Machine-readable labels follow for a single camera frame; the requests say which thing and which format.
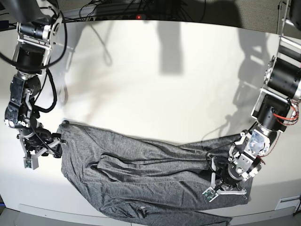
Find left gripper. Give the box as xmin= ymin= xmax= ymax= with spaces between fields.
xmin=206 ymin=156 xmax=247 ymax=199

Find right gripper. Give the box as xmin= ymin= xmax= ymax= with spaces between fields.
xmin=17 ymin=127 xmax=67 ymax=170

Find grey long-sleeve T-shirt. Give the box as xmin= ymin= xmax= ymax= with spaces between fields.
xmin=58 ymin=123 xmax=249 ymax=226

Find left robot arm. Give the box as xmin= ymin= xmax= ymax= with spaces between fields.
xmin=202 ymin=35 xmax=301 ymax=202

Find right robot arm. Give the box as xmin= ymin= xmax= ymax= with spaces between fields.
xmin=0 ymin=0 xmax=67 ymax=170

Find white label plate on table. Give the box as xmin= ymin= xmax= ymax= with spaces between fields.
xmin=275 ymin=196 xmax=301 ymax=210

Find black power strip red light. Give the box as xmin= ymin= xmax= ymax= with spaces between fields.
xmin=78 ymin=11 xmax=181 ymax=21

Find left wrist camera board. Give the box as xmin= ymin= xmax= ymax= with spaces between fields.
xmin=202 ymin=187 xmax=218 ymax=202

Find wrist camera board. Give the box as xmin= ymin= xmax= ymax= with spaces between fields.
xmin=202 ymin=187 xmax=218 ymax=202
xmin=24 ymin=158 xmax=32 ymax=169

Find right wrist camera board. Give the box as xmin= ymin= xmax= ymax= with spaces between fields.
xmin=24 ymin=158 xmax=32 ymax=169

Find black cables behind table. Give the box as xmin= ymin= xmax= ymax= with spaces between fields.
xmin=77 ymin=0 xmax=212 ymax=22

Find metal stand frame right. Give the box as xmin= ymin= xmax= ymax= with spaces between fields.
xmin=277 ymin=0 xmax=301 ymax=35

